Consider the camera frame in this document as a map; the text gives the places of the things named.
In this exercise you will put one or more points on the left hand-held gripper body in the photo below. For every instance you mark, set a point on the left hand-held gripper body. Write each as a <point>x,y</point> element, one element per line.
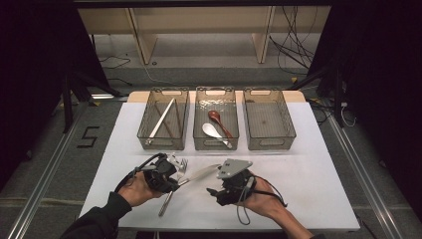
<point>162,169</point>

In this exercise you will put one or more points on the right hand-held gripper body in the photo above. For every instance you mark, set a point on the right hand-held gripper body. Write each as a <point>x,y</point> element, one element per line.
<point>234,167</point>

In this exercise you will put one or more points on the silver metal fork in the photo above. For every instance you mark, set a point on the silver metal fork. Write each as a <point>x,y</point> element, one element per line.
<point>166,204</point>

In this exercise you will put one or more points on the silver metal knife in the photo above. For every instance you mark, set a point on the silver metal knife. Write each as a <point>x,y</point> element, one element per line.
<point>202,172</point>

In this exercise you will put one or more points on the clear plastic bin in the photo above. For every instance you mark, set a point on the clear plastic bin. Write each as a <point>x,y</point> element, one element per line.
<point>164,142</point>
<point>215,99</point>
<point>267,121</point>

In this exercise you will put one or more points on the white ceramic spoon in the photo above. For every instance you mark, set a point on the white ceramic spoon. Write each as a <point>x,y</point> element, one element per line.
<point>210,130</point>

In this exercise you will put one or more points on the silver metal chopstick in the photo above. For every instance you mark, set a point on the silver metal chopstick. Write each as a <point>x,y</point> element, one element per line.
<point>162,119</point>

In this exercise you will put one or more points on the brown wooden spoon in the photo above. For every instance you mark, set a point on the brown wooden spoon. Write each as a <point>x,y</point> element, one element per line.
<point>214,116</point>

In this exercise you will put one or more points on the person's left hand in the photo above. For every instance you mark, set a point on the person's left hand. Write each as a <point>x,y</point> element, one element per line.
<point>137,192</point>

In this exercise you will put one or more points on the person's right hand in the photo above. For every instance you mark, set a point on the person's right hand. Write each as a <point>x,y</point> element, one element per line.
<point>265,202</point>

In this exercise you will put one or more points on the black tripod stand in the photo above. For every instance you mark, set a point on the black tripod stand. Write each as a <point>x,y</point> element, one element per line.
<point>68,106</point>

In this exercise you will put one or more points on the black metal stand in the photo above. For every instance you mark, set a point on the black metal stand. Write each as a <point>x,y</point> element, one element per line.
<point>337,99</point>

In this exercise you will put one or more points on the light wooden shelf unit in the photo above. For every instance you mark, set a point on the light wooden shelf unit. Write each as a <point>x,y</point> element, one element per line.
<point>199,18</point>

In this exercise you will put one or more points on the black curtain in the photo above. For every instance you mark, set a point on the black curtain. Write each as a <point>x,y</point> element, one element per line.
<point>381,66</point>
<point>33,66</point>

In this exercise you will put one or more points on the aluminium floor rail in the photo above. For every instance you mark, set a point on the aluminium floor rail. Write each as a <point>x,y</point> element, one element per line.
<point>368,186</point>
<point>43,186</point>

